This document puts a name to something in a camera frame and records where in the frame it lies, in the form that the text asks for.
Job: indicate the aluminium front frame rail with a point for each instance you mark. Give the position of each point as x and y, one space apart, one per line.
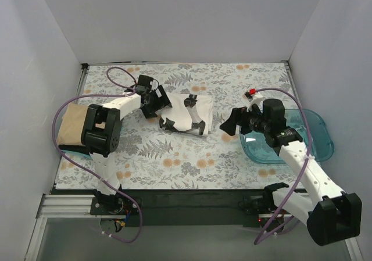
65 230

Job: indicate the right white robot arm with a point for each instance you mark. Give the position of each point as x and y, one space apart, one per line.
330 214

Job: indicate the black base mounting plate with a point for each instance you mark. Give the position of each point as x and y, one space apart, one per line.
190 208

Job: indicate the folded teal black t shirt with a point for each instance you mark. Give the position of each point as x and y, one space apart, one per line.
74 150

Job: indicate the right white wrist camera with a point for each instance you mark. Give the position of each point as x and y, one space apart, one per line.
254 98

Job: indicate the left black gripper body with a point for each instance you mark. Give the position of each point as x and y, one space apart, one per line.
158 102

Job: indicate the white t shirt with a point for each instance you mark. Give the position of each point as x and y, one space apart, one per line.
188 113

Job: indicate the folded beige t shirt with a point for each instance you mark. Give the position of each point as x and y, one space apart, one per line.
72 125

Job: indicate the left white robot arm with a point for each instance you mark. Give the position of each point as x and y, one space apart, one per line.
101 135

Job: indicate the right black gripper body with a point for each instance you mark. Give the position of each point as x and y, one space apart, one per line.
241 121

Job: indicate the floral patterned table mat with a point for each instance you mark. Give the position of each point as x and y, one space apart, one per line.
151 158

